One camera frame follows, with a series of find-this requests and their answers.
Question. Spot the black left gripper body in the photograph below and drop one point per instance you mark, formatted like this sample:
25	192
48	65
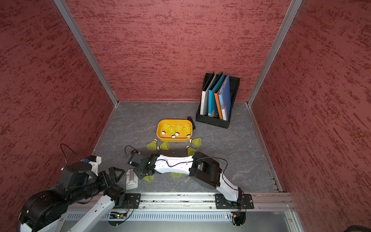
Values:
102	181

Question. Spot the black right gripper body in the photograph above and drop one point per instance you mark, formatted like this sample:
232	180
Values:
140	171

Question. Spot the yellow shuttlecock six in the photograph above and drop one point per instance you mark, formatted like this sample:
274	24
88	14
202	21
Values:
152	146

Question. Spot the yellow shuttlecock four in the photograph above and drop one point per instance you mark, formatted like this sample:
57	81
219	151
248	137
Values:
164	146

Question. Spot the yellow shuttlecock two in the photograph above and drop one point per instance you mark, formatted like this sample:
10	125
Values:
165	128

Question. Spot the yellow plastic storage box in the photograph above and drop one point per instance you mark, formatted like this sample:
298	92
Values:
182	138

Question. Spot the yellow shuttlecock seven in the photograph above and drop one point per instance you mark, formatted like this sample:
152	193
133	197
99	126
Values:
173	132

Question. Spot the yellow shuttlecock one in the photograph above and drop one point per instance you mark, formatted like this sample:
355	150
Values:
178	129

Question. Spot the yellow shuttlecock three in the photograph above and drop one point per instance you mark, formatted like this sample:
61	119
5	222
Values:
188	131

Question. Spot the yellow shuttlecock five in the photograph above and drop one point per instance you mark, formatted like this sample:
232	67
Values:
196	141

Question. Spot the yellow shuttlecock nine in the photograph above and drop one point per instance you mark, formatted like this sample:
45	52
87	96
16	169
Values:
177	175

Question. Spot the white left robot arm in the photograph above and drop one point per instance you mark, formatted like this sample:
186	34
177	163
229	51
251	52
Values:
77	182

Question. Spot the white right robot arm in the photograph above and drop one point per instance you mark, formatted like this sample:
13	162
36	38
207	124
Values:
203	169

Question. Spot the yellow shuttlecock ten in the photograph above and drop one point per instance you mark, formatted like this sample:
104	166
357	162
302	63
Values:
149	179

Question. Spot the grey white stapler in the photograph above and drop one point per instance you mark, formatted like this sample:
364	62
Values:
132	180

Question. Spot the yellow shuttlecock eight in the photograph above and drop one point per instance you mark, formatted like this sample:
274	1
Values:
190	151

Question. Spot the white book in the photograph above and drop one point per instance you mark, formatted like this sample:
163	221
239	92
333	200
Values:
204	100

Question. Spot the teal book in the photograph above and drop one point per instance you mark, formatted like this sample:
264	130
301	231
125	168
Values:
211	98

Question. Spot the orange spine book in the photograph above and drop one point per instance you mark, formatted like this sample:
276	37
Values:
218	106

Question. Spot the blue folder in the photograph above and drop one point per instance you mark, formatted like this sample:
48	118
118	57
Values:
224	97

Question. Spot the black file holder rack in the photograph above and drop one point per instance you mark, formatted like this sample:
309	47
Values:
215	121

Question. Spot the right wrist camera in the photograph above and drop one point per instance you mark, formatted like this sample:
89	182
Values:
135	159

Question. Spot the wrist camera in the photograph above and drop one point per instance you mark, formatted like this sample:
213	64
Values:
90	163
135	159

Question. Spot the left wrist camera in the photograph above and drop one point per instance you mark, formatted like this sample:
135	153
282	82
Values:
90	163

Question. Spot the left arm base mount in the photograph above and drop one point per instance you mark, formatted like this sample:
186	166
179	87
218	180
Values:
131	201

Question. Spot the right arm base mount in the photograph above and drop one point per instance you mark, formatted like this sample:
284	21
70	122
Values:
246	202

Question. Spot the left aluminium corner post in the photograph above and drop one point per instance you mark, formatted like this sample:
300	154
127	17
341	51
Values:
67	16

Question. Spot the aluminium corner post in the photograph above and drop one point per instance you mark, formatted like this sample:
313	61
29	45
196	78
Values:
286	23
67	16

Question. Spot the right aluminium corner post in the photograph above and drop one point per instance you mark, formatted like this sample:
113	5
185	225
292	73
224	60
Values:
286	23

